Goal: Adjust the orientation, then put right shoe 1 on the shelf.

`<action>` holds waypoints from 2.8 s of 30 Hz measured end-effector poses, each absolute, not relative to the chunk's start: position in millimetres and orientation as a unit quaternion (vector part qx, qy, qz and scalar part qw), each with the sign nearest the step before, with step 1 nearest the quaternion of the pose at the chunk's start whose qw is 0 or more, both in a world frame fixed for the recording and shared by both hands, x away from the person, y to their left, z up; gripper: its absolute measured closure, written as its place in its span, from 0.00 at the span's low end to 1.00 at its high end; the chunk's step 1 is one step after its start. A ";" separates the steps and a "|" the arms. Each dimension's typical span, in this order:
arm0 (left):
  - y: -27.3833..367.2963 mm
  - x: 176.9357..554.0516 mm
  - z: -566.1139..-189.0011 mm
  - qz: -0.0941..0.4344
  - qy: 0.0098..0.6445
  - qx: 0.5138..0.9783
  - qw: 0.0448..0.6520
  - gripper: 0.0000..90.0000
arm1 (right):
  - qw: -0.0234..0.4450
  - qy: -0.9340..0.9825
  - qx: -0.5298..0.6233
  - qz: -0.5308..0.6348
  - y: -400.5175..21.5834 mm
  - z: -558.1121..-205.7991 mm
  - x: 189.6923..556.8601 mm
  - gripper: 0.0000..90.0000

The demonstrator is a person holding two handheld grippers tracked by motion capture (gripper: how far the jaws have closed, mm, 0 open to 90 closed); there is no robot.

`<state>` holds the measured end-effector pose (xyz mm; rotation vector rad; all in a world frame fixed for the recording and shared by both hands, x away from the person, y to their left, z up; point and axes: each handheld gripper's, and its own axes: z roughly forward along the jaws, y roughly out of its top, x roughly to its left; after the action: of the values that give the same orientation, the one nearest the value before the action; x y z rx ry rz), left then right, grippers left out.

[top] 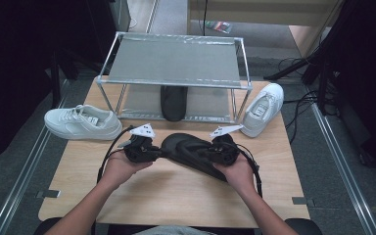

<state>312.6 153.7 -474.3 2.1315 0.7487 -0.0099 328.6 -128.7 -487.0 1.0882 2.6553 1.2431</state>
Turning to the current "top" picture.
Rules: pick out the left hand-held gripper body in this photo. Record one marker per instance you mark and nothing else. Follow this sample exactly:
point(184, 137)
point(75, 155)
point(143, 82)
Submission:
point(138, 150)

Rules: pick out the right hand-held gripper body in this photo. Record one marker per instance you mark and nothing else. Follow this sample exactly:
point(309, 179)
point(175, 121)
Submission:
point(226, 151)

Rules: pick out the black shoe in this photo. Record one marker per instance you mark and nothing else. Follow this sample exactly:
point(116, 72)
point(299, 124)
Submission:
point(173, 104)
point(182, 150)

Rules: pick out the white sneaker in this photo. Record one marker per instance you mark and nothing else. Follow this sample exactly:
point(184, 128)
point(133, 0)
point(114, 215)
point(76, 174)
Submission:
point(262, 111)
point(81, 125)

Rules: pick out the metal shoe rack grey shelves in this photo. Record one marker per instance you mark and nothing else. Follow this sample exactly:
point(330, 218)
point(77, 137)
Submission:
point(176, 60)

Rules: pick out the person's left hand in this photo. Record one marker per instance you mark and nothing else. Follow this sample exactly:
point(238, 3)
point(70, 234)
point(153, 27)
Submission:
point(119, 169)

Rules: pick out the person's right hand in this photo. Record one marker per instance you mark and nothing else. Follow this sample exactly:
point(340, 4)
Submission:
point(240, 176)

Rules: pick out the person's grey clothing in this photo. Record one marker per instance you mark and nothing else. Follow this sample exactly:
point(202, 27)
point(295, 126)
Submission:
point(173, 231)

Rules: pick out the black tripod stand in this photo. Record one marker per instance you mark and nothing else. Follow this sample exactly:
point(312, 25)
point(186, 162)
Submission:
point(322, 91)

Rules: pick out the colourful packet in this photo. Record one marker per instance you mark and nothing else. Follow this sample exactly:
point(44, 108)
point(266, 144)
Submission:
point(220, 26)

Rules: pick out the grey cabinet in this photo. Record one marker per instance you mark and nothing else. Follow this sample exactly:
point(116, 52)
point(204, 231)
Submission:
point(120, 14)

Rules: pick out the light wooden cabinet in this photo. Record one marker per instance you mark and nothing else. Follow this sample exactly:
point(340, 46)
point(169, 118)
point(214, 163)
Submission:
point(258, 13)

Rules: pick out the black curtain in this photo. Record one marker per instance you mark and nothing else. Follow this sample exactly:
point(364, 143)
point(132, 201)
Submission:
point(372, 81)
point(13, 65)

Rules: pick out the grey table bracket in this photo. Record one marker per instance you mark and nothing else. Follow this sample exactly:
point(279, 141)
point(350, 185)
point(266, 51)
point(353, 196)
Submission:
point(49, 194)
point(302, 201)

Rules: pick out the metal floor rail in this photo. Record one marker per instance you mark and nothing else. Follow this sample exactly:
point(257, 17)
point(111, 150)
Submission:
point(152, 16)
point(19, 192)
point(346, 173)

